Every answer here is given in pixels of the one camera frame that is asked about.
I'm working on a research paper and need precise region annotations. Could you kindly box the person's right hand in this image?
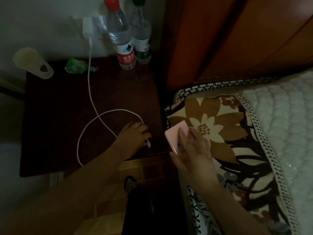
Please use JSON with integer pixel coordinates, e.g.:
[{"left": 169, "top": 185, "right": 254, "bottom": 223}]
[{"left": 170, "top": 127, "right": 217, "bottom": 188}]

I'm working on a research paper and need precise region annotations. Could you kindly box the person's left hand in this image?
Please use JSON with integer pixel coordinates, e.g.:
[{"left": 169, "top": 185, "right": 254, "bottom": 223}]
[{"left": 115, "top": 121, "right": 152, "bottom": 161}]

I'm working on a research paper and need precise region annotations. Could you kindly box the pink smartphone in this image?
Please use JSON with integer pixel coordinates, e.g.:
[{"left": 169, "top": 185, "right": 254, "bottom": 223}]
[{"left": 164, "top": 120, "right": 194, "bottom": 156}]

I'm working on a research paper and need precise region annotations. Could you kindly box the white charging cable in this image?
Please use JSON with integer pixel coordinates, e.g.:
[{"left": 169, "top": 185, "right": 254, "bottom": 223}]
[{"left": 77, "top": 38, "right": 152, "bottom": 167}]

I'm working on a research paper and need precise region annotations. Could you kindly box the person's right forearm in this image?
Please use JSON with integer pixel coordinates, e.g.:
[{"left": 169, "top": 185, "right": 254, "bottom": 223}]
[{"left": 193, "top": 177, "right": 270, "bottom": 235}]

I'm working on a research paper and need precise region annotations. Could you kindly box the person's left forearm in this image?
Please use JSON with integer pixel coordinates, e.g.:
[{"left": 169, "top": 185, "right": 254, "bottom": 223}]
[{"left": 0, "top": 144, "right": 133, "bottom": 235}]

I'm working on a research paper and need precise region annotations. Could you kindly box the person's patterned slipper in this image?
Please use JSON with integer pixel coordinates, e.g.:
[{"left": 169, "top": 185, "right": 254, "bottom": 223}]
[{"left": 124, "top": 176, "right": 139, "bottom": 194}]

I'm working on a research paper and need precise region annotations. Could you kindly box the brown floral blanket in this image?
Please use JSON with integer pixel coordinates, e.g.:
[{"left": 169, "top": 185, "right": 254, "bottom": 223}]
[{"left": 165, "top": 94, "right": 302, "bottom": 235}]

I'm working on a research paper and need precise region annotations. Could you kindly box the person's black trouser leg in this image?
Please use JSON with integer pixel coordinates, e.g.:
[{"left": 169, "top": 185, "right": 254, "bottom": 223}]
[{"left": 121, "top": 180, "right": 187, "bottom": 235}]

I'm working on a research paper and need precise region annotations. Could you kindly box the black-and-white patterned mattress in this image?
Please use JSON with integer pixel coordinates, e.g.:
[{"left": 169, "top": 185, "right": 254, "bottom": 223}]
[{"left": 173, "top": 76, "right": 280, "bottom": 101}]

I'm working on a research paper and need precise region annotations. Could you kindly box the dark wooden nightstand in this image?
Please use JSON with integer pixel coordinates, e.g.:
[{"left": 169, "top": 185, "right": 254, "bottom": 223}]
[{"left": 20, "top": 56, "right": 165, "bottom": 178}]

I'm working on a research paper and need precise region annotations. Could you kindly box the red-capped plastic water bottle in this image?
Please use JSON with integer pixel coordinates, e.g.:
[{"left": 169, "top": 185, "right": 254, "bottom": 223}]
[{"left": 104, "top": 0, "right": 136, "bottom": 71}]

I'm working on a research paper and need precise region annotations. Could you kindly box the green-capped plastic water bottle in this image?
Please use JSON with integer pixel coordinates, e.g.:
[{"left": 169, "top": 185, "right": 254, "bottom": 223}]
[{"left": 131, "top": 0, "right": 152, "bottom": 65}]

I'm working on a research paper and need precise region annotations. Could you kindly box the crumpled green wrapper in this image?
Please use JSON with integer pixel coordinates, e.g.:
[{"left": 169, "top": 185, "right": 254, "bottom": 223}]
[{"left": 64, "top": 58, "right": 99, "bottom": 74}]

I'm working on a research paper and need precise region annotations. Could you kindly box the white quilted bedspread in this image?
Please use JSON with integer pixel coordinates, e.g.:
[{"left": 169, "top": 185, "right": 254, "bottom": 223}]
[{"left": 242, "top": 70, "right": 313, "bottom": 235}]

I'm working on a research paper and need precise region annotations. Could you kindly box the white charger plug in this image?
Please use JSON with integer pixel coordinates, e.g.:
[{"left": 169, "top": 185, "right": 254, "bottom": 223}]
[{"left": 82, "top": 17, "right": 95, "bottom": 40}]

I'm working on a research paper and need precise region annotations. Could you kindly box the brown wooden headboard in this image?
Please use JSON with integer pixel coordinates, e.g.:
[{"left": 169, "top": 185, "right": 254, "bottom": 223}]
[{"left": 162, "top": 0, "right": 313, "bottom": 91}]

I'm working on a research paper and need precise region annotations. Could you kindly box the translucent plastic cup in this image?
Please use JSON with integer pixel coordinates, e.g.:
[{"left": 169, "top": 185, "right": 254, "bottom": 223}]
[{"left": 13, "top": 47, "right": 54, "bottom": 79}]

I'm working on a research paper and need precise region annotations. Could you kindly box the white wall socket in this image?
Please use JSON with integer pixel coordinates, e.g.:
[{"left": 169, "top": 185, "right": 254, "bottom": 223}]
[{"left": 94, "top": 14, "right": 108, "bottom": 40}]

